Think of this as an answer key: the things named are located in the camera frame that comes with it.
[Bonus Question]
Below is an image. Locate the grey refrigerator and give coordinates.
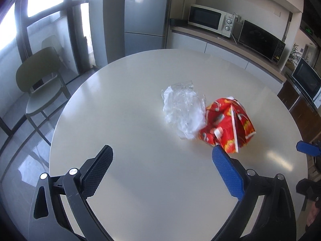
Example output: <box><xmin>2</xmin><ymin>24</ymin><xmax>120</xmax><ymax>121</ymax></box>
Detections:
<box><xmin>124</xmin><ymin>0</ymin><xmax>171</xmax><ymax>57</ymax></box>

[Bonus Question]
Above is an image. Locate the potted green plant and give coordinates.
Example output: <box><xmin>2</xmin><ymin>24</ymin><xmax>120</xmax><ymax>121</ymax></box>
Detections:
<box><xmin>288</xmin><ymin>43</ymin><xmax>302</xmax><ymax>67</ymax></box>

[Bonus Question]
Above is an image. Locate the silver microwave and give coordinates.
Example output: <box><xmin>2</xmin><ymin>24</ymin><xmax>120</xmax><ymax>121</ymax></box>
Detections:
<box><xmin>291</xmin><ymin>58</ymin><xmax>321</xmax><ymax>108</ymax></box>

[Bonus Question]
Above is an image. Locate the clear plastic bag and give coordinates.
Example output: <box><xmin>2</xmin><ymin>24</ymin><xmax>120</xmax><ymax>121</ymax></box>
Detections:
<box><xmin>162</xmin><ymin>80</ymin><xmax>207</xmax><ymax>140</ymax></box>

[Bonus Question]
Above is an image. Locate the green chair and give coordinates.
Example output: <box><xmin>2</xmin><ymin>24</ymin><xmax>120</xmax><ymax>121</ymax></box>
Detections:
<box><xmin>15</xmin><ymin>46</ymin><xmax>72</xmax><ymax>142</ymax></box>

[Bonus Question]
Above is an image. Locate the brown wooden cabinet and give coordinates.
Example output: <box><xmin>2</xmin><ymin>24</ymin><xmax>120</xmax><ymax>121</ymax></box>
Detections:
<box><xmin>277</xmin><ymin>80</ymin><xmax>321</xmax><ymax>143</ymax></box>

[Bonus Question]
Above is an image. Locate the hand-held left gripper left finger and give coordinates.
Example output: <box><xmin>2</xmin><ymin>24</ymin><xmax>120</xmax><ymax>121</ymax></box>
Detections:
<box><xmin>28</xmin><ymin>145</ymin><xmax>113</xmax><ymax>241</ymax></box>

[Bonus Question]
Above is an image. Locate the kitchen counter with white cabinets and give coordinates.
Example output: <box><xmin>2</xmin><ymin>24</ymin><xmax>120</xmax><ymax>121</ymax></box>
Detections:
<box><xmin>164</xmin><ymin>25</ymin><xmax>287</xmax><ymax>94</ymax></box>

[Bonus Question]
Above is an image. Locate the white microwave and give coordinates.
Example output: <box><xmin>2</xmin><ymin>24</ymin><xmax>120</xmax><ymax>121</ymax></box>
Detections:
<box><xmin>188</xmin><ymin>4</ymin><xmax>235</xmax><ymax>39</ymax></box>

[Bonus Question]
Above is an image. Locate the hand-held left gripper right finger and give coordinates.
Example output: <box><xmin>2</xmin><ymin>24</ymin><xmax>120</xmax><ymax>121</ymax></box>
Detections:
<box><xmin>211</xmin><ymin>146</ymin><xmax>298</xmax><ymax>241</ymax></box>

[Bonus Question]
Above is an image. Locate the black microwave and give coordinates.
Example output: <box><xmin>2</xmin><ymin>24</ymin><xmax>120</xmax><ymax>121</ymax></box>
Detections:
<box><xmin>237</xmin><ymin>20</ymin><xmax>286</xmax><ymax>65</ymax></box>

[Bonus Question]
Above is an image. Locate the red snack bag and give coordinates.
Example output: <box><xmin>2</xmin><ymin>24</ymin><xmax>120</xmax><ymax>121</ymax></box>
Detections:
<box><xmin>199</xmin><ymin>97</ymin><xmax>256</xmax><ymax>153</ymax></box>

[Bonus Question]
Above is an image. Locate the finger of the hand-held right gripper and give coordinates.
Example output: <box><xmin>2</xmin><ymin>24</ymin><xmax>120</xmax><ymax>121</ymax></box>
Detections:
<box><xmin>296</xmin><ymin>178</ymin><xmax>321</xmax><ymax>211</ymax></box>
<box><xmin>296</xmin><ymin>141</ymin><xmax>321</xmax><ymax>156</ymax></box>

